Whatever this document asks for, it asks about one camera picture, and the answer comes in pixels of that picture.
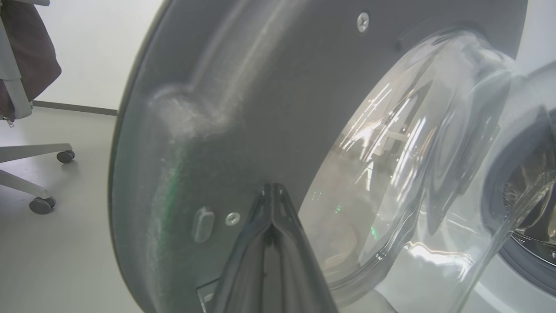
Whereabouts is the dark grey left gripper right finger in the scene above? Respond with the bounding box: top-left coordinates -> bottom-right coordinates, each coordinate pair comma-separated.
271,183 -> 338,313

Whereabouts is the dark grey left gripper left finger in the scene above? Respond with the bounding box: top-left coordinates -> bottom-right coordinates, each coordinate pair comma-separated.
213,183 -> 274,313

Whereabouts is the washing machine glass door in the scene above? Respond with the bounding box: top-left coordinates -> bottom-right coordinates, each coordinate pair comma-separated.
108,0 -> 556,313

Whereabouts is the steel washer drum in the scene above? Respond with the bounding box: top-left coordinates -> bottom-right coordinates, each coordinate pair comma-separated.
502,143 -> 556,244

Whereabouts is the white front-load washing machine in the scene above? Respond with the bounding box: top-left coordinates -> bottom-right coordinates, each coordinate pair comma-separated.
378,0 -> 556,313

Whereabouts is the grey wheeled office chair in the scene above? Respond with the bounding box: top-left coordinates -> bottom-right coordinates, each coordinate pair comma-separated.
0,0 -> 75,215

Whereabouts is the dark brown jacket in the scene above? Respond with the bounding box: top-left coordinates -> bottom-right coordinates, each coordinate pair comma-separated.
0,0 -> 62,122

